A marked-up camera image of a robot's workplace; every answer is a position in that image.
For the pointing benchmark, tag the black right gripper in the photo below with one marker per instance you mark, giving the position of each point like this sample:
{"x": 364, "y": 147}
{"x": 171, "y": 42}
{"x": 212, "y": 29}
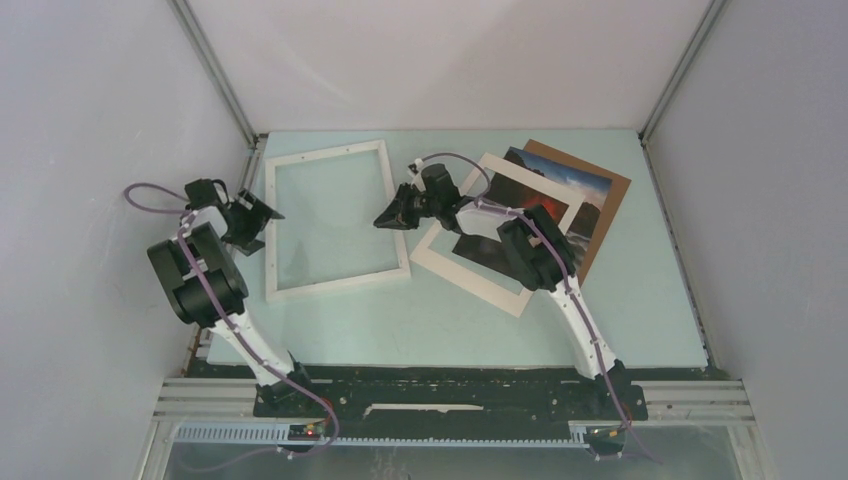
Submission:
{"x": 398, "y": 215}

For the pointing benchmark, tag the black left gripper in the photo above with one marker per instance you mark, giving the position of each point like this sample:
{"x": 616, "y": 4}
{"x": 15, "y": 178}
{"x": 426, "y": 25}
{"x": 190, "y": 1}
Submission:
{"x": 258, "y": 215}

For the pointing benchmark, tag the sunset landscape photo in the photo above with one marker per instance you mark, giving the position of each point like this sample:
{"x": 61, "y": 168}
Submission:
{"x": 509, "y": 193}

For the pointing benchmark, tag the white photo mat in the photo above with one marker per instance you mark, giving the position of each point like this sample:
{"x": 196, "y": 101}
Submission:
{"x": 474, "y": 283}

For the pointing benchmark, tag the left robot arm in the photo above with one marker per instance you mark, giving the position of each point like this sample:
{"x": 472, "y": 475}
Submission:
{"x": 204, "y": 286}

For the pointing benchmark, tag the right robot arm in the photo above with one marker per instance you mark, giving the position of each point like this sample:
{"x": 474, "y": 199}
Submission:
{"x": 537, "y": 251}

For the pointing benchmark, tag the brown backing board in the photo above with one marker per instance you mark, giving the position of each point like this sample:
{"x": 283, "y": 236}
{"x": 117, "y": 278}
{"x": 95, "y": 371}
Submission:
{"x": 604, "y": 192}

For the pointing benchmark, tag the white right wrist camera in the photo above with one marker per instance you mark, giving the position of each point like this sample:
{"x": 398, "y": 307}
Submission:
{"x": 415, "y": 173}

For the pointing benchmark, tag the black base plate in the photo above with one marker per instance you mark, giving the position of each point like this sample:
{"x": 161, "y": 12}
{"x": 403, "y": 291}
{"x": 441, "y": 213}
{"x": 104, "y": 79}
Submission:
{"x": 457, "y": 404}

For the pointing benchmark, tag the aluminium corner rail left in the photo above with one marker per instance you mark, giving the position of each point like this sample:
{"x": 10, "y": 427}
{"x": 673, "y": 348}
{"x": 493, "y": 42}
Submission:
{"x": 209, "y": 61}

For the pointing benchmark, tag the aluminium corner rail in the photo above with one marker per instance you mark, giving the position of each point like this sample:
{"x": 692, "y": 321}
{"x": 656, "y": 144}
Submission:
{"x": 209, "y": 61}
{"x": 695, "y": 44}

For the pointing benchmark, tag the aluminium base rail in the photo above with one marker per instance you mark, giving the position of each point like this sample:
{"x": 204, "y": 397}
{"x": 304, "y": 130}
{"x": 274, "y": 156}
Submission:
{"x": 219, "y": 408}

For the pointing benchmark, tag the aluminium corner rail right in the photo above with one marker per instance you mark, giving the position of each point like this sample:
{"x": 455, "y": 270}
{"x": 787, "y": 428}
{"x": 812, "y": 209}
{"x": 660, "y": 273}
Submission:
{"x": 695, "y": 44}

